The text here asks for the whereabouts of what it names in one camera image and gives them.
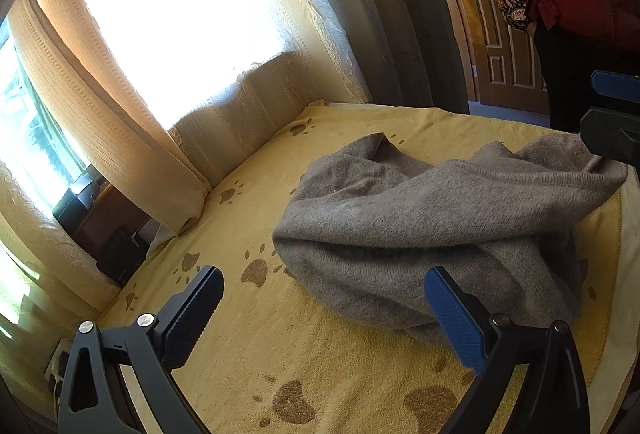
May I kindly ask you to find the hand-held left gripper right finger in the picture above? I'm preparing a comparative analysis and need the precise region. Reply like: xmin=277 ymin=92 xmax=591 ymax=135
xmin=424 ymin=265 xmax=590 ymax=434

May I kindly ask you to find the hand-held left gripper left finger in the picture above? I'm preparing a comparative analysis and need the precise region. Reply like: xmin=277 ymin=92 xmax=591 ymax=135
xmin=59 ymin=265 xmax=224 ymax=434

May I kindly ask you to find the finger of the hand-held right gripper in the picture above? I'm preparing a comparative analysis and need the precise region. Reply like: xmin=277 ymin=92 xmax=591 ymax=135
xmin=580 ymin=106 xmax=640 ymax=165
xmin=590 ymin=70 xmax=640 ymax=99

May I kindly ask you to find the grey knit sweater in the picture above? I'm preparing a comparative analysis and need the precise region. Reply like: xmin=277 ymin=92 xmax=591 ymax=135
xmin=273 ymin=132 xmax=629 ymax=347

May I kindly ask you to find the upright black box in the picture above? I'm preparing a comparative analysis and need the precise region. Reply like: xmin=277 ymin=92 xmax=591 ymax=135
xmin=96 ymin=226 xmax=147 ymax=287

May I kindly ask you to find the wooden door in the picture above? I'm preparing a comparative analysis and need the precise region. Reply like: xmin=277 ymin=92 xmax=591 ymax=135
xmin=425 ymin=0 xmax=551 ymax=115

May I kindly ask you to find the yellow paw print blanket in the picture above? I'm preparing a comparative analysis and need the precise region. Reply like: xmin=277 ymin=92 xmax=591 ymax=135
xmin=97 ymin=101 xmax=626 ymax=434

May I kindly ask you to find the brown wooden shelf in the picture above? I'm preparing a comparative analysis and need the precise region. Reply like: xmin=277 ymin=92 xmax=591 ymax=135
xmin=75 ymin=181 xmax=153 ymax=247

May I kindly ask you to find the flat black box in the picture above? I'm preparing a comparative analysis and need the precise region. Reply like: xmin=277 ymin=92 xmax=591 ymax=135
xmin=52 ymin=179 xmax=103 ymax=237

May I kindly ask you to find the ribbed cream curtain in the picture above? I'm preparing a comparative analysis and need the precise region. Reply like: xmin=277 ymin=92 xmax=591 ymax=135
xmin=10 ymin=0 xmax=208 ymax=235

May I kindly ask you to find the window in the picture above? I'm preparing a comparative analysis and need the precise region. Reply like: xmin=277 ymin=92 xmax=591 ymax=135
xmin=0 ymin=29 xmax=91 ymax=210

